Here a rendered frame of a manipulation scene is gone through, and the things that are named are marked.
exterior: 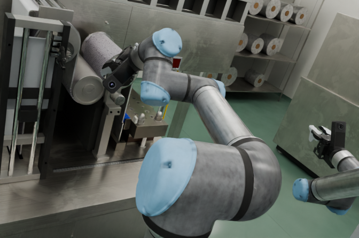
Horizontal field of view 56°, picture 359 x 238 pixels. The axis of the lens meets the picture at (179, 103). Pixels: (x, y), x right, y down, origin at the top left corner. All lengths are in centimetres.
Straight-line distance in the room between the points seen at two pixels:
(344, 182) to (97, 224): 83
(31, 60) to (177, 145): 66
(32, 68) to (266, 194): 77
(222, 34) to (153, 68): 115
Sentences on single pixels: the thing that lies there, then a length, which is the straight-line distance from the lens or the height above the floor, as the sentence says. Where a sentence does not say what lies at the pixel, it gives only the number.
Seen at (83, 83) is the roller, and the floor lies 120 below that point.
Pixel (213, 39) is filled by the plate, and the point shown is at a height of 134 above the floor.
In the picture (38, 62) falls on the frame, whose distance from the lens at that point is 107.
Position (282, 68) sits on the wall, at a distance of 631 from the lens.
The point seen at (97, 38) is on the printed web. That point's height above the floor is 130.
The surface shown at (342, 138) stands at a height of 128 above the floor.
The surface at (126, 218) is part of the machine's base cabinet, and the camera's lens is 137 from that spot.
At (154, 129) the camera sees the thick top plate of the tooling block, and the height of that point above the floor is 101.
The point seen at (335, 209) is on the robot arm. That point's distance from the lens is 134.
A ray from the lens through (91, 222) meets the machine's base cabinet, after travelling 129.
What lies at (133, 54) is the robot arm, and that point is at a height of 142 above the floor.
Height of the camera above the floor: 170
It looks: 23 degrees down
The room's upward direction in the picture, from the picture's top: 18 degrees clockwise
